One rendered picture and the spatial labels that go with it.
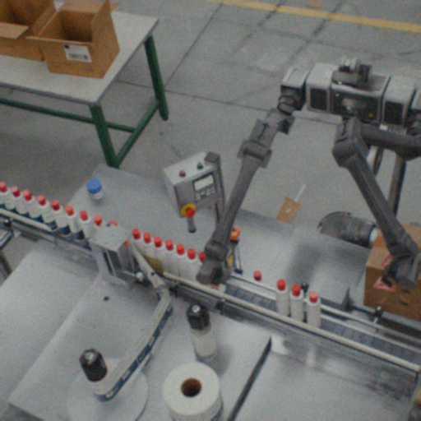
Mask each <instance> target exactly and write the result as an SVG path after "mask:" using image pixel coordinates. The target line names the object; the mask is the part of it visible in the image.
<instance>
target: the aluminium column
mask: <svg viewBox="0 0 421 421"><path fill-rule="evenodd" d="M203 161H204V164H206V165H209V164H210V165H211V166H212V168H213V169H215V171H216V170H217V168H218V166H220V164H221V159H220V154H217V153H214V152H211V151H209V152H208V154H206V157H205V158H204V159H203ZM215 178H216V184H217V190H218V196H219V193H220V191H221V189H222V188H223V187H224V178H223V172H222V169H221V170H220V172H219V173H217V175H216V176H215ZM216 204H217V208H218V213H219V220H221V217H222V215H223V212H224V208H225V207H226V204H227V201H226V195H225V190H224V193H223V194H222V196H221V197H219V201H217V202H216ZM212 211H213V217H214V222H215V227H216V225H217V224H218V223H219V220H218V215H217V210H216V206H215V204H214V205H212ZM226 262H227V267H228V270H229V271H232V272H233V270H234V268H235V267H234V261H233V263H232V265H230V267H229V262H228V258H227V259H226V261H225V260H224V262H222V267H223V268H225V269H227V268H226Z"/></svg>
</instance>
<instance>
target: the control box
mask: <svg viewBox="0 0 421 421"><path fill-rule="evenodd" d="M205 157H206V154H205V153H204V152H203V151H202V152H201V153H198V154H197V155H194V156H193V157H190V158H188V159H186V160H182V161H180V162H178V163H176V164H173V165H170V166H169V167H168V168H166V169H164V170H163V172H164V178H165V183H166V187H167V190H168V194H169V201H170V205H171V206H173V208H174V209H175V210H176V212H177V213H178V216H179V218H180V219H184V218H186V217H187V215H186V209H187V208H189V207H190V208H192V209H194V210H195V212H198V211H200V210H202V209H204V208H206V207H209V206H212V205H214V204H215V203H216V202H217V201H219V196H218V190H217V184H216V178H215V169H213V168H212V166H211V164H209V165H206V164H204V161H203V159H204V158H205ZM198 162H201V163H202V164H203V168H204V169H203V170H197V163H198ZM180 170H184V171H185V172H186V174H187V176H186V177H185V178H180V177H179V172H180ZM212 172H213V176H214V182H215V183H213V184H211V185H210V186H206V187H204V188H202V189H200V190H198V191H195V192H194V189H193V185H192V181H194V180H197V178H200V177H202V176H204V175H206V174H209V173H212ZM214 185H215V188H216V193H214V194H212V195H210V196H208V197H204V198H202V199H201V200H199V201H195V198H194V195H195V194H197V193H199V192H201V191H202V190H205V189H207V188H209V187H212V186H214Z"/></svg>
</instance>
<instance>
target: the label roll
mask: <svg viewBox="0 0 421 421"><path fill-rule="evenodd" d="M163 393H164V399H165V403H166V405H167V407H168V410H169V415H170V418H171V419H172V421H219V420H220V418H221V416H222V414H223V410H224V401H223V397H222V393H221V389H220V382H218V378H217V376H216V374H215V373H214V371H213V370H212V368H210V367H209V366H206V365H205V364H202V363H185V364H181V365H179V366H177V367H176V368H175V369H174V370H173V371H171V372H170V373H169V375H168V376H167V377H166V379H165V382H164V390H163Z"/></svg>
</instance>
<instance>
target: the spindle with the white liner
mask: <svg viewBox="0 0 421 421"><path fill-rule="evenodd" d="M186 315H187V321H188V324H189V330H190V333H191V337H192V343H193V349H194V354H196V356H197V358H198V359H199V360H201V361H203V362H206V361H211V360H212V359H214V358H215V356H216V354H217V347H216V343H215V337H214V333H213V328H212V324H211V320H210V314H209V309H208V308H207V307H206V305H204V304H202V303H200V302H196V303H191V304H190V305H189V307H188V308H187V311H186Z"/></svg>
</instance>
